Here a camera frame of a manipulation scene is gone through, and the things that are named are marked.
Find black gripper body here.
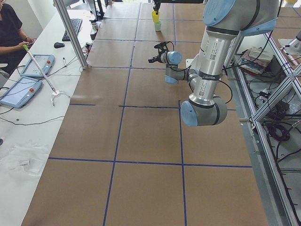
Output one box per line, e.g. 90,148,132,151
157,52,167,63

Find clear plastic bag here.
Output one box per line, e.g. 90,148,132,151
0,143,50,177

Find yellow plastic cup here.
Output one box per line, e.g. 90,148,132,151
151,11,159,23

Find green plastic cup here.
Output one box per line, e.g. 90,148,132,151
154,21,161,32

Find small metal cup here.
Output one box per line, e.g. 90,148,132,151
91,23,98,31

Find far blue teach pendant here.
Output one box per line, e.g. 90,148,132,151
20,54,55,78

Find seated person black shirt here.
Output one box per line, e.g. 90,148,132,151
0,0,35,74

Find aluminium frame post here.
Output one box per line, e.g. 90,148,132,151
53,0,88,70

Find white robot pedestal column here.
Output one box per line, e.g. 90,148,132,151
185,42,206,71

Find black computer mouse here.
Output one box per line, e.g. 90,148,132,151
54,42,65,48

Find near blue teach pendant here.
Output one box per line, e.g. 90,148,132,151
0,76,43,108

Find long metal grabber stick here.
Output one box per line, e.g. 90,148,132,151
23,44,71,106

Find blue teach pendant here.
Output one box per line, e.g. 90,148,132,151
0,76,43,108
20,54,55,78

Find stack of magazines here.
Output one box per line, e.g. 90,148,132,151
238,47,274,74

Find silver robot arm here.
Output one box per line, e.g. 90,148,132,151
148,0,279,127

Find black keyboard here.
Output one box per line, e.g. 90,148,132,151
62,18,83,42

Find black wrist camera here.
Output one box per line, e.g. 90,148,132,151
154,41,174,54

